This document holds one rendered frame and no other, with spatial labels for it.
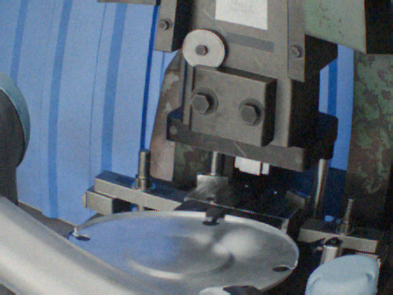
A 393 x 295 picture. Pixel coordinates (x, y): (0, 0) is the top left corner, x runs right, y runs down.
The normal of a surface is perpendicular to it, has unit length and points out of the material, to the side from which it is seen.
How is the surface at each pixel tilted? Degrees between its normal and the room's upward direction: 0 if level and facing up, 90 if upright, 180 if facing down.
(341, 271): 7
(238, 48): 90
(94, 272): 22
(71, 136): 90
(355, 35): 90
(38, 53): 90
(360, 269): 7
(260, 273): 4
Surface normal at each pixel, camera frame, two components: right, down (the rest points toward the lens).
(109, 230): 0.03, -0.95
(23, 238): 0.18, -0.60
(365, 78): -0.43, 0.29
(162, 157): -0.39, 0.02
